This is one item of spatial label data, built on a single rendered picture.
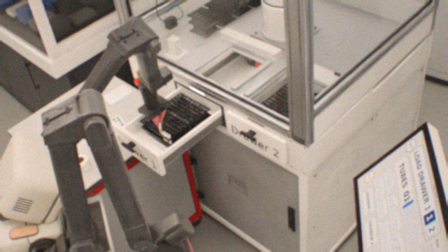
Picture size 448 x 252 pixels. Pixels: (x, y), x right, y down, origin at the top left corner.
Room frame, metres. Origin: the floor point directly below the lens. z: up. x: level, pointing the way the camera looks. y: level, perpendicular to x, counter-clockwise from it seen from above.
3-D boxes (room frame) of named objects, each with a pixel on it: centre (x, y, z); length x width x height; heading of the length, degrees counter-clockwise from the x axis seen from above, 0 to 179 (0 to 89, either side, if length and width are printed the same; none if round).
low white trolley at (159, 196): (1.78, 0.56, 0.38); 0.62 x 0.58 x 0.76; 39
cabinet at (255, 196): (1.92, -0.33, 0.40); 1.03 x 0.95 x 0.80; 39
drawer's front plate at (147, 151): (1.45, 0.32, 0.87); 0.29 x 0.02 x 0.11; 39
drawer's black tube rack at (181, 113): (1.58, 0.16, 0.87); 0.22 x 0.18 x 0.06; 129
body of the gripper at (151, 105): (1.48, 0.22, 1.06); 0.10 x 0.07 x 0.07; 129
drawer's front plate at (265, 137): (1.41, -0.13, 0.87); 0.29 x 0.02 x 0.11; 39
